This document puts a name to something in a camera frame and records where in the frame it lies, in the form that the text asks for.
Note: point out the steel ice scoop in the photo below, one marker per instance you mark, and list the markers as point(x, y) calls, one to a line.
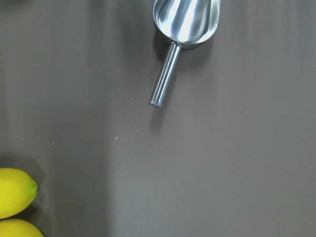
point(184, 25)

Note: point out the yellow lemon near muddler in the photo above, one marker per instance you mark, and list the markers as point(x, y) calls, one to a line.
point(17, 191)

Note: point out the yellow lemon far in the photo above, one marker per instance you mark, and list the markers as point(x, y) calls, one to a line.
point(18, 228)

